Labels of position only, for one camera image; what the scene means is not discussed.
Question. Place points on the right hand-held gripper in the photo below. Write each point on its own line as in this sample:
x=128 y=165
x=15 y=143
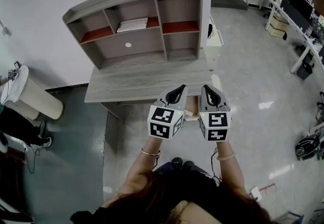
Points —
x=217 y=125

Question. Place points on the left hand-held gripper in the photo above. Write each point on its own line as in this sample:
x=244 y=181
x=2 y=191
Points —
x=162 y=123

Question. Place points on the light wooden drawer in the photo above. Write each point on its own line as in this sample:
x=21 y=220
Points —
x=193 y=104

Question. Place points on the person's left forearm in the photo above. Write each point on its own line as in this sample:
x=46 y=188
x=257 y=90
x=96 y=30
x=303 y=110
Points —
x=141 y=172

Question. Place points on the person's right forearm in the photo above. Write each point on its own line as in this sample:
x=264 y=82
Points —
x=231 y=175

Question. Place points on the cream trash bin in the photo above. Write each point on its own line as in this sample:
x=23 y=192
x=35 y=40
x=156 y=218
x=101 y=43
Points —
x=217 y=82

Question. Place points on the white side cabinet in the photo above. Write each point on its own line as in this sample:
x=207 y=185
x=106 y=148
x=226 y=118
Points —
x=215 y=46

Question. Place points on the person's black shoe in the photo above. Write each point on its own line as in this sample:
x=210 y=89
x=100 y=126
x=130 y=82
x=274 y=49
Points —
x=176 y=161
x=188 y=163

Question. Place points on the white flat book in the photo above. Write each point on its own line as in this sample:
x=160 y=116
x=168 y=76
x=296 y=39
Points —
x=131 y=25

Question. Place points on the person's black clothed body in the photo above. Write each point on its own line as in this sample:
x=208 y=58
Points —
x=182 y=185

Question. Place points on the black waste bin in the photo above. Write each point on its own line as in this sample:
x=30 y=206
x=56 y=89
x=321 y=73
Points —
x=305 y=71

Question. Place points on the stack of cardboard boxes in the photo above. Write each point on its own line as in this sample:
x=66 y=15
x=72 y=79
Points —
x=278 y=27

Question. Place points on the white power strip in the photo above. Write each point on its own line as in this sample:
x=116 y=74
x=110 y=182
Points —
x=256 y=192

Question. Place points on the red floor tape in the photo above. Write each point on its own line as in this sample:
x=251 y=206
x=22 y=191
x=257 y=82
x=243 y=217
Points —
x=268 y=186

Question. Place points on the black helmet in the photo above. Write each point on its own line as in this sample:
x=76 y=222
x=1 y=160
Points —
x=307 y=147

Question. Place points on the long white office desk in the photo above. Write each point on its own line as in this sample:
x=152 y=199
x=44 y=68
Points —
x=301 y=38

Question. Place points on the black computer monitor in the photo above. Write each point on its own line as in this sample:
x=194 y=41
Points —
x=293 y=15
x=302 y=1

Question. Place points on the white round ribbed table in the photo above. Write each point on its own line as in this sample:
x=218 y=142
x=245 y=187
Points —
x=35 y=96

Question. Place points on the dark wooden cabinet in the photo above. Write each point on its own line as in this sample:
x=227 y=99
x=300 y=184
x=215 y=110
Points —
x=11 y=182

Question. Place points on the small black picture frame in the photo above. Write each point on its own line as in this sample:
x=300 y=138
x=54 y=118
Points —
x=17 y=64

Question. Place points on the grey wall conduit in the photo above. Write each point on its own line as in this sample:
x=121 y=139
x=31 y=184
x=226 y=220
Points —
x=5 y=29

